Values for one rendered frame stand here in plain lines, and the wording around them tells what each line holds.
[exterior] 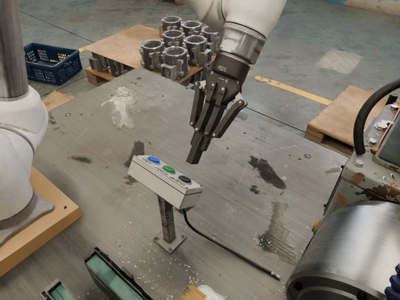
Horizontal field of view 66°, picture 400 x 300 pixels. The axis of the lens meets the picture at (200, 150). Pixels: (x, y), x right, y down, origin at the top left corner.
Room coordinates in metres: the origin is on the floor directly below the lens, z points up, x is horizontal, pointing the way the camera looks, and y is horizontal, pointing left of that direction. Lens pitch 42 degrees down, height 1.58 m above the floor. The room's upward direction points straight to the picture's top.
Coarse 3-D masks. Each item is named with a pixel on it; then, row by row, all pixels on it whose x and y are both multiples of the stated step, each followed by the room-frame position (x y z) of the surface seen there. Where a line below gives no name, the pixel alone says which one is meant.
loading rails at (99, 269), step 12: (96, 252) 0.37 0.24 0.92; (96, 264) 0.34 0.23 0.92; (108, 264) 0.34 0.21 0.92; (96, 276) 0.32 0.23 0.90; (108, 276) 0.31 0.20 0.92; (120, 276) 0.32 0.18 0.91; (132, 276) 0.36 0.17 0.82; (48, 288) 0.28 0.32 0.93; (60, 288) 0.29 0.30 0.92; (108, 288) 0.30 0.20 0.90; (120, 288) 0.29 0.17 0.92; (132, 288) 0.29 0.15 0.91
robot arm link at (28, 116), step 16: (0, 0) 0.72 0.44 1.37; (16, 0) 0.76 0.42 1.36; (0, 16) 0.71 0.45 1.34; (16, 16) 0.75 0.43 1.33; (0, 32) 0.71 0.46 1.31; (16, 32) 0.74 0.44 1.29; (0, 48) 0.70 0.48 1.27; (16, 48) 0.73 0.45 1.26; (0, 64) 0.70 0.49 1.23; (16, 64) 0.72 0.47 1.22; (0, 80) 0.70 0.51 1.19; (16, 80) 0.71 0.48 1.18; (0, 96) 0.69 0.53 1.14; (16, 96) 0.71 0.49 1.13; (32, 96) 0.74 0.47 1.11; (0, 112) 0.67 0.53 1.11; (16, 112) 0.68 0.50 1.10; (32, 112) 0.71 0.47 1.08; (16, 128) 0.67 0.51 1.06; (32, 128) 0.69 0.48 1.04; (32, 144) 0.66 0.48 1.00
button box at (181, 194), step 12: (144, 156) 0.54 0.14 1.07; (132, 168) 0.51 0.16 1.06; (144, 168) 0.49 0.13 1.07; (156, 168) 0.48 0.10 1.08; (144, 180) 0.48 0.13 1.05; (156, 180) 0.46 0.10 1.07; (168, 180) 0.45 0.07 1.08; (180, 180) 0.45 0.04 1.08; (192, 180) 0.48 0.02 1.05; (156, 192) 0.45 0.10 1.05; (168, 192) 0.43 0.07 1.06; (180, 192) 0.42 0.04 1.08; (192, 192) 0.43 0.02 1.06; (180, 204) 0.41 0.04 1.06; (192, 204) 0.43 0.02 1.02
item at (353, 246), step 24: (336, 216) 0.34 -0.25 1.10; (360, 216) 0.31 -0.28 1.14; (384, 216) 0.30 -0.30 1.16; (312, 240) 0.31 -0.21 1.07; (336, 240) 0.27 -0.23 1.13; (360, 240) 0.26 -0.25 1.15; (384, 240) 0.25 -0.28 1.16; (312, 264) 0.24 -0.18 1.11; (336, 264) 0.23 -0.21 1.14; (360, 264) 0.22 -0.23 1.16; (384, 264) 0.22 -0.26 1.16; (288, 288) 0.24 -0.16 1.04; (312, 288) 0.21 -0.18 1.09; (336, 288) 0.20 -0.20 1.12; (360, 288) 0.19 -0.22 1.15; (384, 288) 0.18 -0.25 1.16
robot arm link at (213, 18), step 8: (184, 0) 0.74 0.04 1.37; (192, 0) 0.74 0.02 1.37; (200, 0) 0.74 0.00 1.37; (208, 0) 0.73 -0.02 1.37; (216, 0) 0.72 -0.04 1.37; (192, 8) 0.75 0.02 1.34; (200, 8) 0.74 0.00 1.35; (208, 8) 0.72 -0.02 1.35; (216, 8) 0.72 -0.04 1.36; (200, 16) 0.74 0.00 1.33; (208, 16) 0.72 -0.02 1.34; (216, 16) 0.71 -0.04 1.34; (208, 24) 0.74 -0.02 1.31; (216, 24) 0.72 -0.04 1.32
